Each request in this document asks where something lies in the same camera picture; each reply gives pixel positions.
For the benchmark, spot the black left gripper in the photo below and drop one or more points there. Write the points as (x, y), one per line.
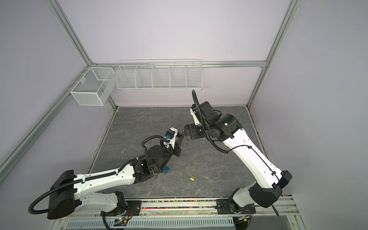
(177, 147)

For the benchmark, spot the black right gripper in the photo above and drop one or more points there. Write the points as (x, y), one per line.
(192, 130)

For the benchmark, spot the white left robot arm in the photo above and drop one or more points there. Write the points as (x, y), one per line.
(81, 192)

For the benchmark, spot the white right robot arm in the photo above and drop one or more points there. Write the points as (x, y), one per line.
(226, 134)

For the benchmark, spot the blue padlock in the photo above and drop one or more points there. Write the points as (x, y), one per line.
(167, 167)

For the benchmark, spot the white mesh box basket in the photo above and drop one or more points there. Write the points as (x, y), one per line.
(95, 86)

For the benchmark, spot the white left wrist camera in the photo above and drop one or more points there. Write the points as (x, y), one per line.
(171, 135)

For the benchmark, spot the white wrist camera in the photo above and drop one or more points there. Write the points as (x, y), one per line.
(194, 115)
(171, 135)

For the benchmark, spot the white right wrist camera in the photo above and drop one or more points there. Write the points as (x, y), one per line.
(194, 115)

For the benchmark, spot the white wire shelf basket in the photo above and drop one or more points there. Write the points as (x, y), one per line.
(159, 74)

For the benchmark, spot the white vented cable duct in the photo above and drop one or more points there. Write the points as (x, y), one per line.
(149, 223)

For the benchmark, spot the aluminium frame corner post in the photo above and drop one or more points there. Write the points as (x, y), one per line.
(63, 21)

